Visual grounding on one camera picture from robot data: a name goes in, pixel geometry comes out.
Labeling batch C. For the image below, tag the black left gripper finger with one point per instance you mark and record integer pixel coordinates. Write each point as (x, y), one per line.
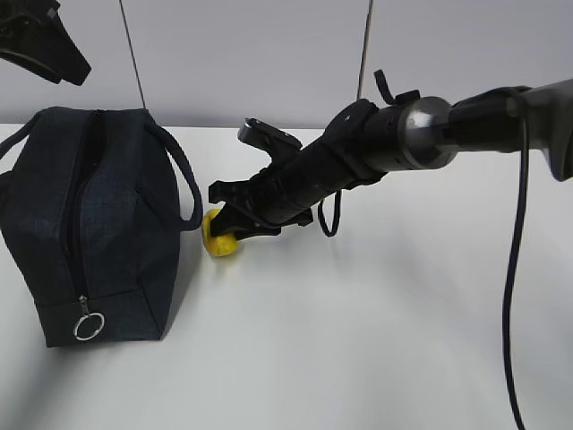
(27, 62)
(50, 50)

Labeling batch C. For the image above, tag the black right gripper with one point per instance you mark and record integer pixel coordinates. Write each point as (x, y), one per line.
(283, 194)

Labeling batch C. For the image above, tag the yellow lemon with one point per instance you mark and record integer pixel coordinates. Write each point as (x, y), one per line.
(217, 246)

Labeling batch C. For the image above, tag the dark navy lunch bag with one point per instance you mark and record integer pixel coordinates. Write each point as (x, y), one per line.
(92, 213)

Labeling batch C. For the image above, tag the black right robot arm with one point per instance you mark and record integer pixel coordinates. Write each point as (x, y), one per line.
(363, 143)

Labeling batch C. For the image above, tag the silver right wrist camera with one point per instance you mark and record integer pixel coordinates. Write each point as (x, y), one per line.
(279, 145)

